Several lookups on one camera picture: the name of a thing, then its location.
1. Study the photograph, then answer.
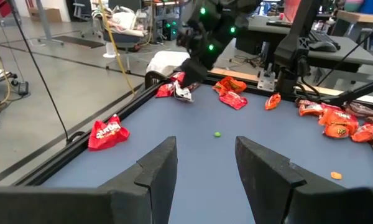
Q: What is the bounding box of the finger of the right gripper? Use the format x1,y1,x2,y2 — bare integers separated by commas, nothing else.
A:
180,58,200,88
194,63,210,86

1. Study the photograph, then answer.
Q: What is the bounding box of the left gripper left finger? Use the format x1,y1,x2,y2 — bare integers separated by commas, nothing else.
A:
0,136,178,224

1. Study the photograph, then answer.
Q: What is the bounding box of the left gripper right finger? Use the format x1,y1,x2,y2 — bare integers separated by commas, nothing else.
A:
235,136,373,224

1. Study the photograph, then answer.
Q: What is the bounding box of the silver candy wrapper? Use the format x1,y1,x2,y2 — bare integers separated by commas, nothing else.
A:
173,80,194,103

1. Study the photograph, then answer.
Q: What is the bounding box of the white trash bin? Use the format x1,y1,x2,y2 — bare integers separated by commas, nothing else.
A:
145,50,191,76

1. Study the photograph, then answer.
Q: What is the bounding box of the wooden table side board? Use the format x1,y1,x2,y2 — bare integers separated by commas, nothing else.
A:
210,67,373,105

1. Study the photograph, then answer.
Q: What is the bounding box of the torn red wrapper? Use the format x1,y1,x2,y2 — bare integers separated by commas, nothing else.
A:
211,76,248,96

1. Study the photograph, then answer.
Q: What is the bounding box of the cluttered rolling cart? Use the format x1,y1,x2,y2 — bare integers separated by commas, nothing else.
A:
91,4,150,52

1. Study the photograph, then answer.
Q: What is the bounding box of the black computer mouse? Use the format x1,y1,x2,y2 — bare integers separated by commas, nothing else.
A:
307,40,338,53

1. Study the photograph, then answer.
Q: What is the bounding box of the black keyboard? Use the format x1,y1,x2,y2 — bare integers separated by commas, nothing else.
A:
309,29,341,47

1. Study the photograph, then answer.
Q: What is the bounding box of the dark floor mat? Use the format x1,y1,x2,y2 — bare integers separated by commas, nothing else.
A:
52,34,106,49

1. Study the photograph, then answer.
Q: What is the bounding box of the grey desk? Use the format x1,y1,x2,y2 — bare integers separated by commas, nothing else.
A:
236,14,373,74

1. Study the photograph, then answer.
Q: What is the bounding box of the wooden top metal table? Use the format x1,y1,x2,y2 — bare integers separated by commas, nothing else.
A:
335,9,373,41

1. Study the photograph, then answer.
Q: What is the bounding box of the brown cardboard box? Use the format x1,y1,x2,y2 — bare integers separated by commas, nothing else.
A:
27,7,63,23

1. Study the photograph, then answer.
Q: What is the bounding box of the yellow hanging cable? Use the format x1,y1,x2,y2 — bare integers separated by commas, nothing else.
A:
98,0,137,95

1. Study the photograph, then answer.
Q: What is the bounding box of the black hanging cable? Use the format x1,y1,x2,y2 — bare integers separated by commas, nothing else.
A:
6,0,86,146

